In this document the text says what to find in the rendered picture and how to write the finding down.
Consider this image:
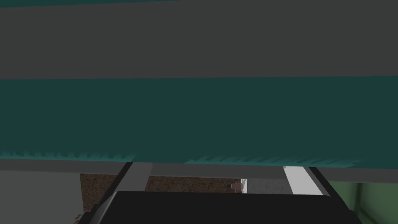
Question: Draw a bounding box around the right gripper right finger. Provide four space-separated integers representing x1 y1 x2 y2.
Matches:
283 166 341 197

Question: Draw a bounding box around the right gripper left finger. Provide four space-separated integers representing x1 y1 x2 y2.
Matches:
105 162 153 193

